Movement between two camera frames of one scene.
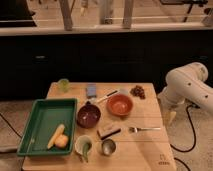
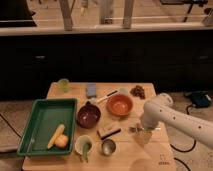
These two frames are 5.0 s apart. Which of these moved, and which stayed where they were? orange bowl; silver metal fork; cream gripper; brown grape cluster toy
Moved: cream gripper
Stayed: orange bowl; silver metal fork; brown grape cluster toy
